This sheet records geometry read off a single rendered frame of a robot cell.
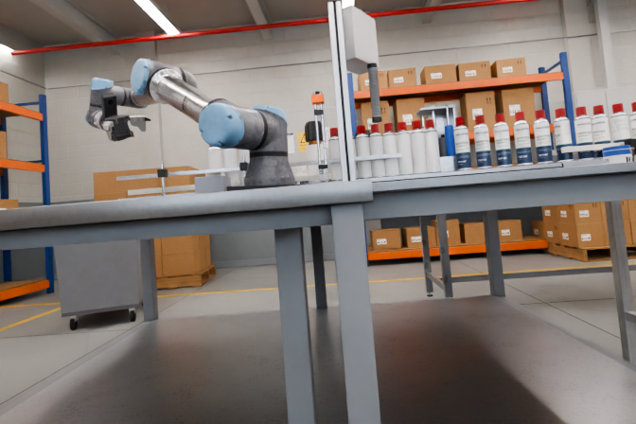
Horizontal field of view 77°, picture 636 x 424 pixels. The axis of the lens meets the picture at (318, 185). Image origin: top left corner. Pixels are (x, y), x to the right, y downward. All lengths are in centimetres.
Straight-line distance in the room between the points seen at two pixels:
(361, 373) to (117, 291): 293
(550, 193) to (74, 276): 327
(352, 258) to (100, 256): 294
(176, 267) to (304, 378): 405
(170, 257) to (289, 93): 297
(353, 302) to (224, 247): 554
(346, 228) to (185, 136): 587
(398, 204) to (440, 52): 573
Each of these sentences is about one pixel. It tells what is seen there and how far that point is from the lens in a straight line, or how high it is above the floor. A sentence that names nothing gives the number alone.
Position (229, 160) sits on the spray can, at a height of 99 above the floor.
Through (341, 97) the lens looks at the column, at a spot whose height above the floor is 116.
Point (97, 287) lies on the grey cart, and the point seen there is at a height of 31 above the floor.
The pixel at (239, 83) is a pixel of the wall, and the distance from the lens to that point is 648.
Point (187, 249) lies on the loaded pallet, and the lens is 489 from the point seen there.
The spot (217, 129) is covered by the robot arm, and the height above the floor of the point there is 101.
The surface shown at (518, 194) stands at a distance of 101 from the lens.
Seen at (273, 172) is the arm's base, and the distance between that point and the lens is 115.
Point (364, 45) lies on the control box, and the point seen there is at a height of 135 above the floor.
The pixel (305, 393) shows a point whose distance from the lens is 101.
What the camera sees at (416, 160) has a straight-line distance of 155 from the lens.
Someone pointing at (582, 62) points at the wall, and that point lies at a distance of 714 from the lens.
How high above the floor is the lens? 78
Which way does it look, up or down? 3 degrees up
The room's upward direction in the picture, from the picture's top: 5 degrees counter-clockwise
